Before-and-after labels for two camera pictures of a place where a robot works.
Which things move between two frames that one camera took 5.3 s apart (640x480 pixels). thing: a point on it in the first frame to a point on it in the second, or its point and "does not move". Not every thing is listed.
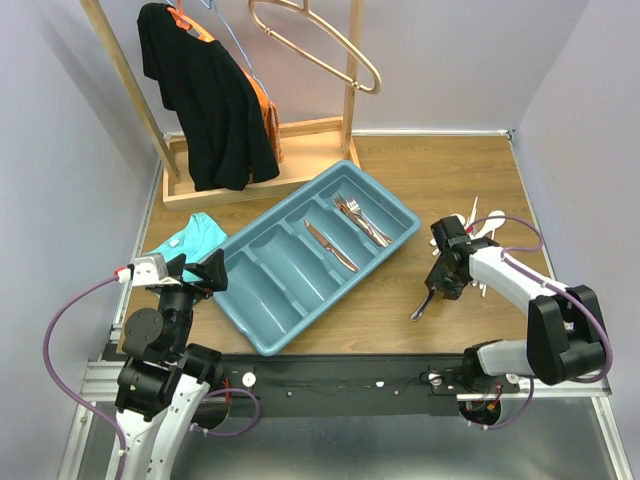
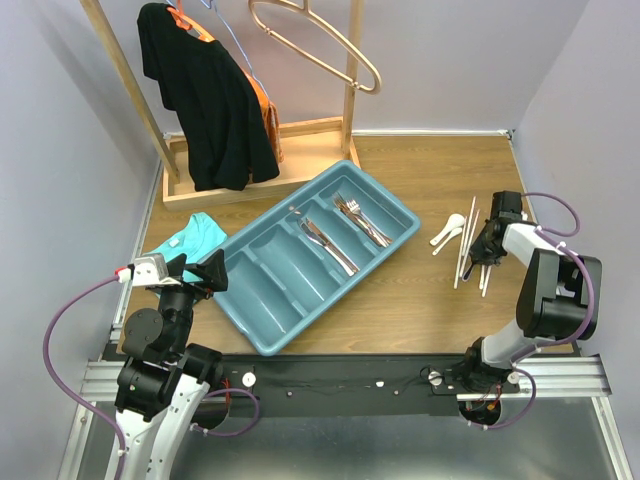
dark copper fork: x=352 y=207 does not move
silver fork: x=354 y=208 does not move
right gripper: x=452 y=289 to x=483 y=257
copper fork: x=354 y=209 does not move
